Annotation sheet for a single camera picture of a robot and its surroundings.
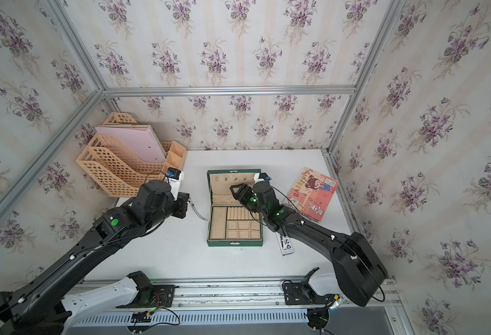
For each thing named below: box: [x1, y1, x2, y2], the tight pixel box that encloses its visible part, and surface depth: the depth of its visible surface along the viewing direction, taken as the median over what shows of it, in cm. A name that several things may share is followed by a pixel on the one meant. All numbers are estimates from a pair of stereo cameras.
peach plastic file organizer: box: [76, 111, 187, 198], surface depth 95 cm
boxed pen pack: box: [275, 231, 295, 257], surface depth 85 cm
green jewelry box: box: [206, 168, 263, 248], surface depth 88 cm
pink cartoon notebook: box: [284, 166, 339, 223], surface depth 104 cm
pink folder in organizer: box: [94, 125, 166, 164], surface depth 95 cm
